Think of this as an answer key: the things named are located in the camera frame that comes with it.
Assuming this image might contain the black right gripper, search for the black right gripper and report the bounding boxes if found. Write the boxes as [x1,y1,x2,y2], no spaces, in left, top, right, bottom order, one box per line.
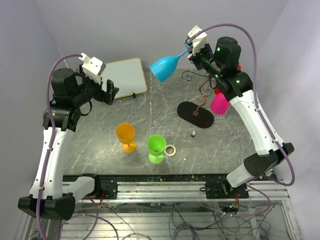
[187,42,223,80]

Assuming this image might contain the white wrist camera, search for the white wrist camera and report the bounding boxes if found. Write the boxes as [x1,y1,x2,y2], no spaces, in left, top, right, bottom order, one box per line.
[79,53,106,85]
[184,25,208,56]

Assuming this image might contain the green plastic wine glass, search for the green plastic wine glass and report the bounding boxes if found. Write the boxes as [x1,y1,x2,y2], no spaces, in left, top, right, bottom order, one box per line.
[147,134,167,164]

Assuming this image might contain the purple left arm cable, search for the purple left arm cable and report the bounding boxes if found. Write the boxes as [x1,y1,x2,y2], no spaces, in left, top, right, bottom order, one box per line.
[36,54,120,240]

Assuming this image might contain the orange plastic wine glass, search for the orange plastic wine glass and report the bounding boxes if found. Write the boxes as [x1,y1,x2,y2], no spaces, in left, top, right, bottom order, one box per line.
[116,123,137,153]

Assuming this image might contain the magenta plastic wine glass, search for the magenta plastic wine glass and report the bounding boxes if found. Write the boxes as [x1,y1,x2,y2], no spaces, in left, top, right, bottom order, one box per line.
[210,93,231,115]

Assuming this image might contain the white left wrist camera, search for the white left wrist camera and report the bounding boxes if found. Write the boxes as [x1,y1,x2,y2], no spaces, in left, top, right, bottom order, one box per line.
[79,53,106,85]

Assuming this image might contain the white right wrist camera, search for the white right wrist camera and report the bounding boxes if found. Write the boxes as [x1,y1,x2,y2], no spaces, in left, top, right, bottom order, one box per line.
[184,25,208,56]

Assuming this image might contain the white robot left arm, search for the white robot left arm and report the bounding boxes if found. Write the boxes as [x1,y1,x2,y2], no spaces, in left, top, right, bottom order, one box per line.
[18,68,119,220]

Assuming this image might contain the blue plastic wine glass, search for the blue plastic wine glass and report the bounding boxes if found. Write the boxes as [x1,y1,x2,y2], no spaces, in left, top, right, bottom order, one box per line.
[149,42,191,83]

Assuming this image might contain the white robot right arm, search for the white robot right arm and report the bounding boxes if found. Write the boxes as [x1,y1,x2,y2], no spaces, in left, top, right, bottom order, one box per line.
[185,37,295,198]

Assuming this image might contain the aluminium mounting rail frame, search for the aluminium mounting rail frame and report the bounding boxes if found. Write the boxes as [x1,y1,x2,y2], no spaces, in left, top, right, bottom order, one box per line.
[18,173,302,240]

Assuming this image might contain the red plastic wine glass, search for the red plastic wine glass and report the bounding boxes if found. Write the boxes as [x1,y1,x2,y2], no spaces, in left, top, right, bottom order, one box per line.
[214,64,242,94]

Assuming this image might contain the small framed whiteboard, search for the small framed whiteboard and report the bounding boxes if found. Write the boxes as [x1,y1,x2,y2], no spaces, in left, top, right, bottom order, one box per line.
[101,57,148,99]

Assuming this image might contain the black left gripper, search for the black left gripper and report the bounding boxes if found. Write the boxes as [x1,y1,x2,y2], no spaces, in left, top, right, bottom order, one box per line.
[71,63,119,106]

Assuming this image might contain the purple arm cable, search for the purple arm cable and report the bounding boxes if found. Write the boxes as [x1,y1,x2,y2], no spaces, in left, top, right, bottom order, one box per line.
[36,54,120,240]
[189,23,296,218]

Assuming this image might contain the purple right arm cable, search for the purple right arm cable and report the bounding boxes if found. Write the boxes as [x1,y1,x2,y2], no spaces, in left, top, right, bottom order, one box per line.
[189,23,296,218]

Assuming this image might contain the white tape roll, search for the white tape roll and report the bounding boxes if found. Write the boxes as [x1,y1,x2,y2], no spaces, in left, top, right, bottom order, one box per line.
[164,144,177,157]

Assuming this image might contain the copper wire wine glass rack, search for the copper wire wine glass rack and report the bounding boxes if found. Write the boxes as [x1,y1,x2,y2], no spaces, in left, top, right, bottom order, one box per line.
[177,70,215,129]

